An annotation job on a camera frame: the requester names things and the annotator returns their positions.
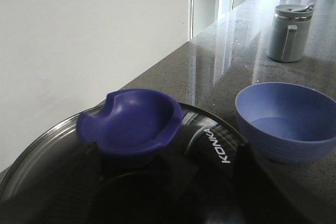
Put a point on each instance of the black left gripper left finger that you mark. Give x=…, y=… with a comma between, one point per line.
x=63, y=196

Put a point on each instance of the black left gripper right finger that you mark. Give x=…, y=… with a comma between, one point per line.
x=257, y=195

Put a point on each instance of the glass pot lid blue knob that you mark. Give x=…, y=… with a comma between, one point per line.
x=161, y=161

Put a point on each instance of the blue bowl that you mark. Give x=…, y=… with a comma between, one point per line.
x=286, y=122

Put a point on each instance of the grey lidded jar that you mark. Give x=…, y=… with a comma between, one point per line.
x=289, y=32

